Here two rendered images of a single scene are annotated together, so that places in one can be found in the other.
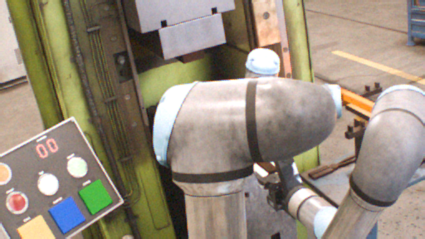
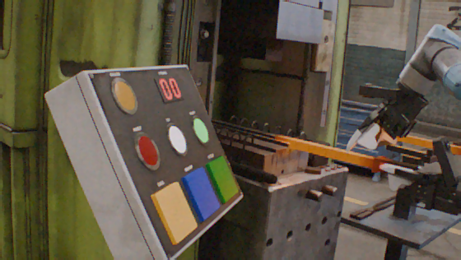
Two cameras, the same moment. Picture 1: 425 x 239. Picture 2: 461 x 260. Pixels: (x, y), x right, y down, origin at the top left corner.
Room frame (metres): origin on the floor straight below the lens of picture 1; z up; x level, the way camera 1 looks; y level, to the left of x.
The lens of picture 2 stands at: (0.38, 0.72, 1.25)
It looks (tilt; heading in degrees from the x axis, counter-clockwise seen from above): 10 degrees down; 330
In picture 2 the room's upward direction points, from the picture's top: 5 degrees clockwise
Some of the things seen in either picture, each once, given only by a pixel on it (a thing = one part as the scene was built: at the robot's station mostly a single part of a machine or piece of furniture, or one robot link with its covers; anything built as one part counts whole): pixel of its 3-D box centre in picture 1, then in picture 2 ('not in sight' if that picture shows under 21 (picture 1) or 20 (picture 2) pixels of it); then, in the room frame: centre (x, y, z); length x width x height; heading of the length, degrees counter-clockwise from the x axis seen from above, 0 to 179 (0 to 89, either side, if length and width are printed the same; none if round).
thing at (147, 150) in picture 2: (17, 202); (147, 150); (1.01, 0.50, 1.09); 0.05 x 0.03 x 0.04; 108
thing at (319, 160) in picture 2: not in sight; (306, 150); (1.50, -0.18, 0.95); 0.12 x 0.08 x 0.06; 18
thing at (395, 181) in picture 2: (261, 178); (394, 178); (1.10, -0.13, 0.98); 0.09 x 0.03 x 0.06; 21
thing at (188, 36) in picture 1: (170, 26); (241, 20); (1.59, 0.04, 1.32); 0.42 x 0.20 x 0.10; 18
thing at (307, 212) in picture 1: (323, 221); not in sight; (0.85, -0.23, 0.98); 0.11 x 0.08 x 0.09; 18
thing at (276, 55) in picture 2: (177, 44); (235, 46); (1.64, 0.03, 1.24); 0.30 x 0.07 x 0.06; 18
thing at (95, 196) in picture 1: (95, 197); (220, 179); (1.11, 0.32, 1.01); 0.07 x 0.05 x 0.07; 133
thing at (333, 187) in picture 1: (366, 173); (402, 218); (1.38, -0.54, 0.73); 0.40 x 0.30 x 0.02; 107
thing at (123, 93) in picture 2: (0, 173); (124, 95); (1.04, 0.53, 1.16); 0.05 x 0.03 x 0.04; 108
